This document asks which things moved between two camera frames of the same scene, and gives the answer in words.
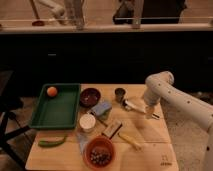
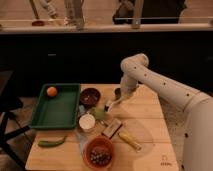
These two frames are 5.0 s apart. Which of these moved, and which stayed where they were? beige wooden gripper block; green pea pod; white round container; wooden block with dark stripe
Moved: beige wooden gripper block
Stayed: white round container; wooden block with dark stripe; green pea pod
